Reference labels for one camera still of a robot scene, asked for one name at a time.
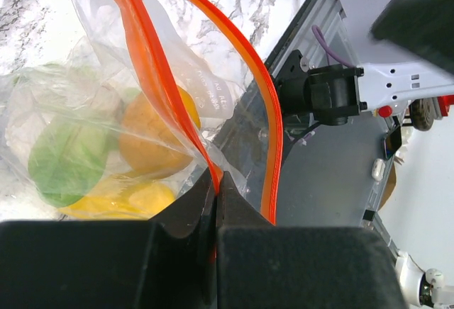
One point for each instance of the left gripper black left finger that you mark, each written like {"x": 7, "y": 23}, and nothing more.
{"x": 163, "y": 262}

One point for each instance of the yellow toy orange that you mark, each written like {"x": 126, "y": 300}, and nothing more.
{"x": 147, "y": 144}

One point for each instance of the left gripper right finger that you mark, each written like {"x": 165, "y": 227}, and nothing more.
{"x": 260, "y": 265}

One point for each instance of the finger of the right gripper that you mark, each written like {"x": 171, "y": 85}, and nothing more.
{"x": 423, "y": 27}

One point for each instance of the clear zip top bag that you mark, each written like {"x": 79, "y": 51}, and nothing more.
{"x": 203, "y": 78}

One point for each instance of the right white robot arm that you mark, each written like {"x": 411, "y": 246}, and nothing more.
{"x": 335, "y": 92}

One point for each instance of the yellow toy corn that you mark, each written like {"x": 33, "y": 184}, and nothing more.
{"x": 126, "y": 196}

